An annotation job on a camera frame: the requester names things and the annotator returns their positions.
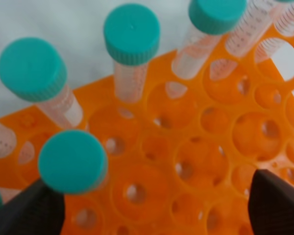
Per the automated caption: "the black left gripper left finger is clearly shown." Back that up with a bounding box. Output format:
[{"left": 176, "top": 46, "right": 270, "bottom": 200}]
[{"left": 0, "top": 179, "right": 65, "bottom": 235}]

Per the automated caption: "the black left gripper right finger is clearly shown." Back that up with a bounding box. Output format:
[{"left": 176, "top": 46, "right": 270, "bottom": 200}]
[{"left": 248, "top": 169, "right": 294, "bottom": 235}]

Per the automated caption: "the orange plastic test tube rack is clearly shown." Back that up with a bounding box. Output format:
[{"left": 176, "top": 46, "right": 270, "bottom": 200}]
[{"left": 0, "top": 31, "right": 294, "bottom": 235}]

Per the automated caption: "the row test tube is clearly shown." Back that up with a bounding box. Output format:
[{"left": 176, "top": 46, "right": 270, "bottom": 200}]
[
  {"left": 0, "top": 123, "right": 17, "bottom": 158},
  {"left": 225, "top": 0, "right": 288, "bottom": 58},
  {"left": 172, "top": 0, "right": 247, "bottom": 80},
  {"left": 103, "top": 3, "right": 160, "bottom": 103},
  {"left": 0, "top": 37, "right": 84, "bottom": 129},
  {"left": 254, "top": 2, "right": 294, "bottom": 64}
]

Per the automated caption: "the green capped test tube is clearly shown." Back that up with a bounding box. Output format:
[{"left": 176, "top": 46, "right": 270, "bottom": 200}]
[{"left": 38, "top": 130, "right": 108, "bottom": 194}]

